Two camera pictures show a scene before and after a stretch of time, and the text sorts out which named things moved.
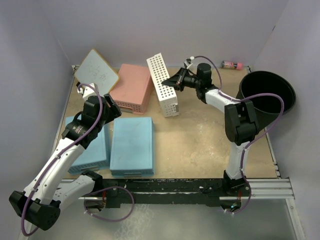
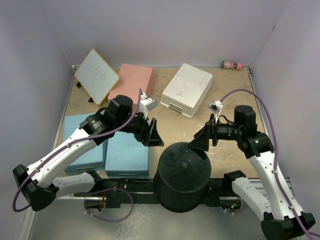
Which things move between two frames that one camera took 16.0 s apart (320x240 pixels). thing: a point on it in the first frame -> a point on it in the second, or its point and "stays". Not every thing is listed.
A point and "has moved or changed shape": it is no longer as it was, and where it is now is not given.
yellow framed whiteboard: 95,69 stays
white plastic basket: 166,93 has moved or changed shape
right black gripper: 178,80 -> 201,138
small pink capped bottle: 228,64 stays
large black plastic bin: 267,108 -> 182,177
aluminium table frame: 171,153 stays
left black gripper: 113,112 -> 152,138
